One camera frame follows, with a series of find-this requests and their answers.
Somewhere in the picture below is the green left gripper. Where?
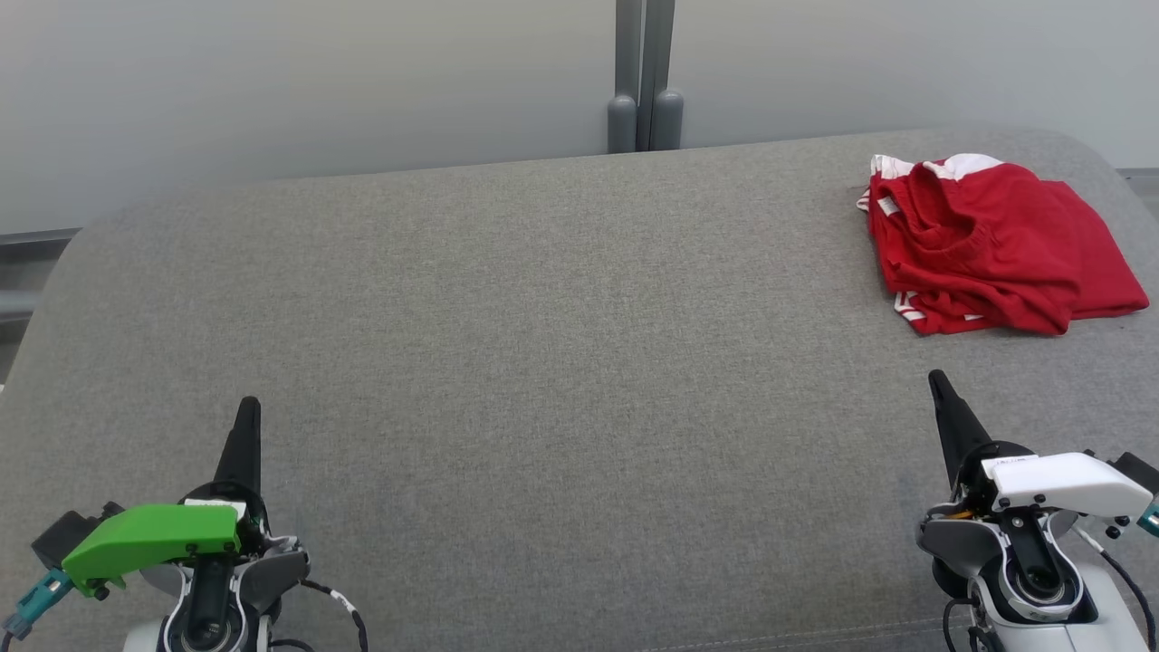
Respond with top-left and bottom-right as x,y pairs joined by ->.
62,397 -> 271,599

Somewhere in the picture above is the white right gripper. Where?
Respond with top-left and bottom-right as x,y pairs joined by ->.
928,369 -> 1155,517

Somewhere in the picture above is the red white numbered jersey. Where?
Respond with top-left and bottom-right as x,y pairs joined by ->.
856,154 -> 1151,338

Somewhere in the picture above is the black cable with white band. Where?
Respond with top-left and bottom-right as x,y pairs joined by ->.
267,580 -> 369,652

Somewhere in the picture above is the black left cable, teal plug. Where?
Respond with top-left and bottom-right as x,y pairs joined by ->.
0,569 -> 74,640

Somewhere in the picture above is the grey wall base rail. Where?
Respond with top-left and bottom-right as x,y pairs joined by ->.
0,228 -> 84,251

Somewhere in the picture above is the grey double partition post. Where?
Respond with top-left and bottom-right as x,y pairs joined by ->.
607,0 -> 685,153

